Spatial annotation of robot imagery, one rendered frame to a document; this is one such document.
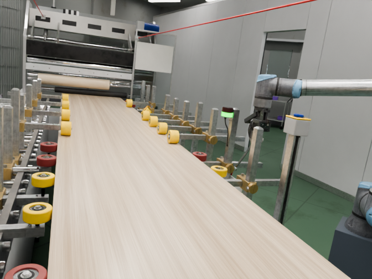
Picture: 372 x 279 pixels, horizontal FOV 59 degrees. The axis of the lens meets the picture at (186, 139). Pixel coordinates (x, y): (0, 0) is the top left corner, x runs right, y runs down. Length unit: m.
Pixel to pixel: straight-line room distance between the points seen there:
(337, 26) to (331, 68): 0.54
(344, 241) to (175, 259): 1.33
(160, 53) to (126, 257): 3.57
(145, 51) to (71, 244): 3.48
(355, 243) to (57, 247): 1.56
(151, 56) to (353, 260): 3.14
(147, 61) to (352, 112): 2.62
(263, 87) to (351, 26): 3.20
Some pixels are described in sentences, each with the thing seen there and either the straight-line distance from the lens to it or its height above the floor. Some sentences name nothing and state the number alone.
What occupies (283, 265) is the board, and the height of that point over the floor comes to 0.90.
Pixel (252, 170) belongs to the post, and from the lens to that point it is 1.62.
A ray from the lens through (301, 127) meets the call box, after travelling 1.35.
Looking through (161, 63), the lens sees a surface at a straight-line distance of 4.24.
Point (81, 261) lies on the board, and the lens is 0.83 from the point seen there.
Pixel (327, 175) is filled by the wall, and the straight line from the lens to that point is 4.79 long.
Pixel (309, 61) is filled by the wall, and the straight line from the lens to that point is 5.12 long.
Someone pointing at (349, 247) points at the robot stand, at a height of 0.53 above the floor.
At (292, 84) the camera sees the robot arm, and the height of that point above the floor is 1.34.
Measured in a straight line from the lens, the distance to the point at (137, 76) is 4.17.
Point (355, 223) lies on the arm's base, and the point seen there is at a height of 0.65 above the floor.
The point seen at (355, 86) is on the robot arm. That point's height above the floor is 1.37.
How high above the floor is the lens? 1.35
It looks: 12 degrees down
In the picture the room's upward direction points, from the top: 7 degrees clockwise
